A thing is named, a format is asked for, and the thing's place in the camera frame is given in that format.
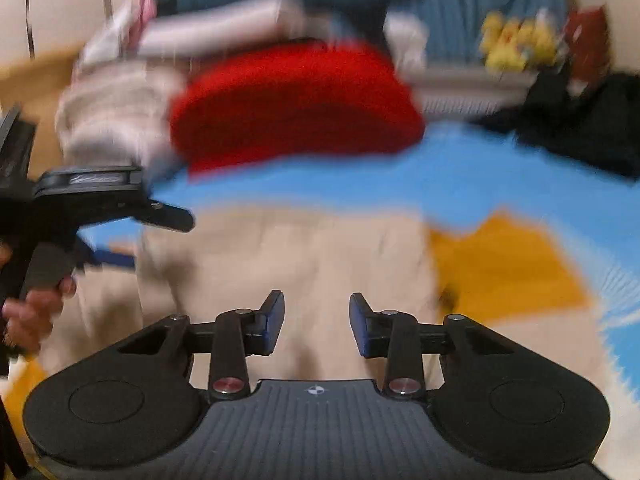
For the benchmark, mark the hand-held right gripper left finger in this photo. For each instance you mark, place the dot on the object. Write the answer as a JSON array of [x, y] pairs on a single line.
[[274, 320]]

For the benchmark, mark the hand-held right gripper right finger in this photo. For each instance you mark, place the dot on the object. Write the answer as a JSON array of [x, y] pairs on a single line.
[[357, 325]]

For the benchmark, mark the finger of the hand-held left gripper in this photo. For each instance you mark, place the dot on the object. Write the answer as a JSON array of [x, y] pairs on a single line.
[[167, 216], [117, 258]]

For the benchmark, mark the beige and mustard hooded jacket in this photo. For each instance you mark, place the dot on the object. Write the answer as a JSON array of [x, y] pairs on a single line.
[[310, 260]]

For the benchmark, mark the white pink folded clothes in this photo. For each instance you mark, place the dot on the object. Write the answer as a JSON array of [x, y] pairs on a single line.
[[225, 22]]

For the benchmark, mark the black clothes pile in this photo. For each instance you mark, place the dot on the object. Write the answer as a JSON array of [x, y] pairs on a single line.
[[575, 125]]

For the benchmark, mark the person's left hand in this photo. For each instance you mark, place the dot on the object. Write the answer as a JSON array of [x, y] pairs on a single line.
[[30, 316]]

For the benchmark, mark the white speckled folded quilt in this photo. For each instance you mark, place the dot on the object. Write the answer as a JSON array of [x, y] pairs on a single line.
[[115, 150]]

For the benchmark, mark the cream folded blanket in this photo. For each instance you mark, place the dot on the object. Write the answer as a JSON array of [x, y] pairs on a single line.
[[120, 95]]

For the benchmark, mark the white garment with pink trim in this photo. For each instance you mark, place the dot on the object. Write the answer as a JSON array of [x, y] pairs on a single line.
[[115, 30]]

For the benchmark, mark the blue white fan-print bed sheet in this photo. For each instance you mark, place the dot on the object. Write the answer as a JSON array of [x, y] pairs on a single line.
[[450, 185]]

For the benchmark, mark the red folded fleece blanket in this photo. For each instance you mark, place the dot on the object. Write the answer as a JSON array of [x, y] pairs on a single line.
[[300, 105]]

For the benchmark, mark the white wardrobe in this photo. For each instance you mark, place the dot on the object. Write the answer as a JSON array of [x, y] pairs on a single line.
[[65, 0]]

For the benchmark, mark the dark teal shark plush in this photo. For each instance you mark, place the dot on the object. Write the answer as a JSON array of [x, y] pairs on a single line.
[[210, 0]]

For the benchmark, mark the grey window ledge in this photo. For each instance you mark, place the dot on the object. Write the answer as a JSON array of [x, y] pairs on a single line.
[[460, 90]]

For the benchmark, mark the white plush toy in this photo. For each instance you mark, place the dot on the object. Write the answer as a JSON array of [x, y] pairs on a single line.
[[406, 40]]

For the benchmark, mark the yellow plush toy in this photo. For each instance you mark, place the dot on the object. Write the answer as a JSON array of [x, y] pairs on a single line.
[[492, 25], [537, 40], [502, 61]]

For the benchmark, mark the blue curtain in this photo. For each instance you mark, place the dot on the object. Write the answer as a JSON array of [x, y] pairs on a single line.
[[450, 0]]

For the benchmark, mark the dark red cushion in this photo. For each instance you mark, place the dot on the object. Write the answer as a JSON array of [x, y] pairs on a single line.
[[587, 40]]

